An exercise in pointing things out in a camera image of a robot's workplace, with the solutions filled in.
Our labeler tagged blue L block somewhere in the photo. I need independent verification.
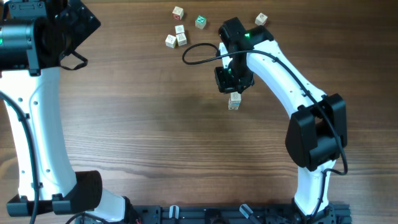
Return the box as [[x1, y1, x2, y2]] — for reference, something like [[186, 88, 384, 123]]
[[229, 91, 241, 105]]

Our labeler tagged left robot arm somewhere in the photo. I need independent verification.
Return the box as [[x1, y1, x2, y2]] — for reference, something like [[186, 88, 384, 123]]
[[1, 1, 141, 223]]

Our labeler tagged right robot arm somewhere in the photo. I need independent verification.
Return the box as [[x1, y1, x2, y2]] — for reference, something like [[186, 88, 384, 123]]
[[215, 17, 348, 223]]

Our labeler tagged wooden picture block top right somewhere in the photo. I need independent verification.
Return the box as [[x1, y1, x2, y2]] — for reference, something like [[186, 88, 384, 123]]
[[255, 12, 268, 26]]

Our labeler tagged green N block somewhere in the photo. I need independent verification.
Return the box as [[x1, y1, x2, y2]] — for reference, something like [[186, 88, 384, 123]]
[[195, 15, 207, 29]]

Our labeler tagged red-edged block left cluster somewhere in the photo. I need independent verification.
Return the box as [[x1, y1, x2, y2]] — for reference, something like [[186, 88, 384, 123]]
[[175, 25, 185, 34]]

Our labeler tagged plain wooden block far left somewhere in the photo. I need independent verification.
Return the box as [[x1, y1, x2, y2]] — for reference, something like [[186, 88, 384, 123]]
[[165, 34, 177, 49]]

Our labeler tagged red-sided block top left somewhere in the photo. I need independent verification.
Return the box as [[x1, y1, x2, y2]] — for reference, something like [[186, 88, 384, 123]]
[[172, 6, 184, 21]]

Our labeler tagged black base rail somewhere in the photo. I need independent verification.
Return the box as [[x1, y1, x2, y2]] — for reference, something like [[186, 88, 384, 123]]
[[74, 203, 352, 224]]

